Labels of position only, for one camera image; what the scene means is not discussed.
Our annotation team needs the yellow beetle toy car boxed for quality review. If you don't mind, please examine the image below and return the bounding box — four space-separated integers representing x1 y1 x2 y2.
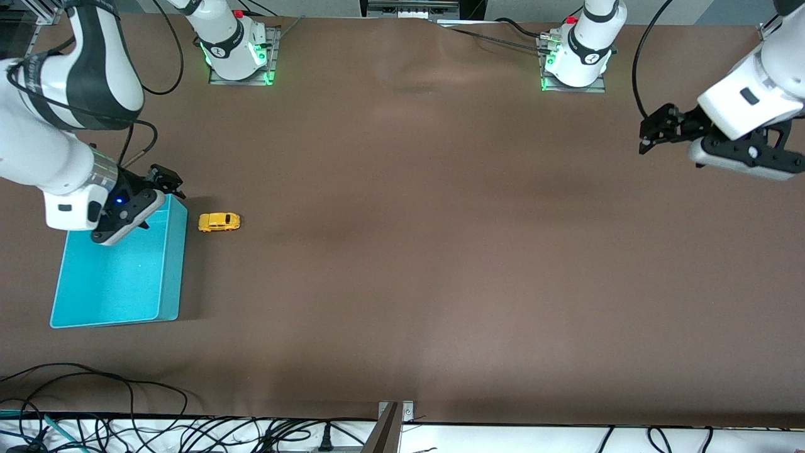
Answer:
199 213 241 233

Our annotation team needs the teal plastic storage bin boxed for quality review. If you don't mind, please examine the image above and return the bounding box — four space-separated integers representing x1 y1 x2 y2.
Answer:
50 194 188 329

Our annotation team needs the thin grey rod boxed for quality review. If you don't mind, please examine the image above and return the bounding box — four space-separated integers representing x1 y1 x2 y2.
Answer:
275 16 307 40

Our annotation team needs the large table cover mat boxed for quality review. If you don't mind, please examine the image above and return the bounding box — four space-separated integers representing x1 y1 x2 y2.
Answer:
0 13 805 428

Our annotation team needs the silver power strip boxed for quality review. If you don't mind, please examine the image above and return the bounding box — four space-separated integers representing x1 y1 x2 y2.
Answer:
362 0 460 20

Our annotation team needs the white side table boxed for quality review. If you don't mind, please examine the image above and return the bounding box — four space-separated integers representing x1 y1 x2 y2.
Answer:
0 415 805 453

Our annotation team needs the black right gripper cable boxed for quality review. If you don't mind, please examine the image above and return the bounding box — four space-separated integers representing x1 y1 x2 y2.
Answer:
6 38 158 171

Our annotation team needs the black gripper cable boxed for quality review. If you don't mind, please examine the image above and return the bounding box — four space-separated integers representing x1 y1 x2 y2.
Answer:
6 38 158 171
632 0 675 123

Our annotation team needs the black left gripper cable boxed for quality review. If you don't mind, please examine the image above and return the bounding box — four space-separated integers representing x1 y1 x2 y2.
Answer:
632 0 675 123

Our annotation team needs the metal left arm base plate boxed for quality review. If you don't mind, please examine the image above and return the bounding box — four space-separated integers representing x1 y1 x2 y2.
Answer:
538 31 608 94

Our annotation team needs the black looping cable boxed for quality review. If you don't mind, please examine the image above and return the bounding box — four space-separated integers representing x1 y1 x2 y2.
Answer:
142 0 185 96

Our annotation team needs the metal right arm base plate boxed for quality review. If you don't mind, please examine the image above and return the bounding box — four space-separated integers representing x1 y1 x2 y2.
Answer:
209 25 282 86

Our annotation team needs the black base cable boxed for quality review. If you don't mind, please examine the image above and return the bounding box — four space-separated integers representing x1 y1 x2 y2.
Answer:
494 18 554 40

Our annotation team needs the grey thin cable pair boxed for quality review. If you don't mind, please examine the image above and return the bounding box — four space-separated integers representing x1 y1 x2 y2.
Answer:
439 22 549 52

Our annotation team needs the teal cable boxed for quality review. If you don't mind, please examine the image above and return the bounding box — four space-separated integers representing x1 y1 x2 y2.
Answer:
0 409 89 453

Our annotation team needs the metal camera pole bracket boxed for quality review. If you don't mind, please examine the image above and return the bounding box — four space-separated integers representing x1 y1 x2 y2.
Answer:
362 401 416 453

